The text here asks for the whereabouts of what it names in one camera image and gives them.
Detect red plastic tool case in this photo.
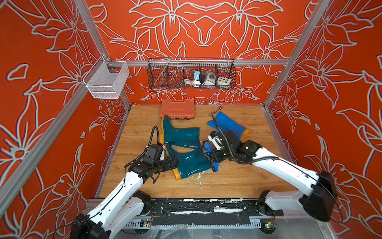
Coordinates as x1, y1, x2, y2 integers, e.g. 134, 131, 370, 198
160, 99, 195, 120

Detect white socket box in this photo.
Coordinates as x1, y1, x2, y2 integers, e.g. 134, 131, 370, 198
217, 77, 231, 89

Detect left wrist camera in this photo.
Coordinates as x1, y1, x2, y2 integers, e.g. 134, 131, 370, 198
146, 144, 164, 161

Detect blue rubber boot orange sole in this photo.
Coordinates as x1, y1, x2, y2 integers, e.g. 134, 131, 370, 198
215, 112, 250, 140

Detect white power adapter box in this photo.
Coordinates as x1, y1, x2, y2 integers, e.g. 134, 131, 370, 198
203, 71, 216, 86

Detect coiled white cable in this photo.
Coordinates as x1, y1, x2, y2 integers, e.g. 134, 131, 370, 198
183, 78, 201, 89

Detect black wire wall basket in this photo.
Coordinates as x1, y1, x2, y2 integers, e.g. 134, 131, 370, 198
147, 57, 237, 90

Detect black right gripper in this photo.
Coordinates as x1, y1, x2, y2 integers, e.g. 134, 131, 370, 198
205, 148, 234, 164

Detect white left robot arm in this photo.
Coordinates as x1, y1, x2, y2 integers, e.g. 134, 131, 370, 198
70, 156, 179, 239

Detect clear plastic wall bin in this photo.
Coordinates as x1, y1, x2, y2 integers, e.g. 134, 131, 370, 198
83, 61, 130, 99

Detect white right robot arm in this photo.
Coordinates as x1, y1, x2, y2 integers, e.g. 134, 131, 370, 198
206, 130, 337, 222

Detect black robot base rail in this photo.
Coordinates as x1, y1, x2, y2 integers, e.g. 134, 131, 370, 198
125, 198, 284, 228

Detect blue microfiber cloth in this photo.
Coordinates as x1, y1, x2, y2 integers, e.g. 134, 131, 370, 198
203, 140, 219, 172

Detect teal rubber boot orange sole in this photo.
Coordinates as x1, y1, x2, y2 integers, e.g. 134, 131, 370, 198
166, 145, 211, 181

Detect blue white small box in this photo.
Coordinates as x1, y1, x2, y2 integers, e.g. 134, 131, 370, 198
194, 71, 200, 81

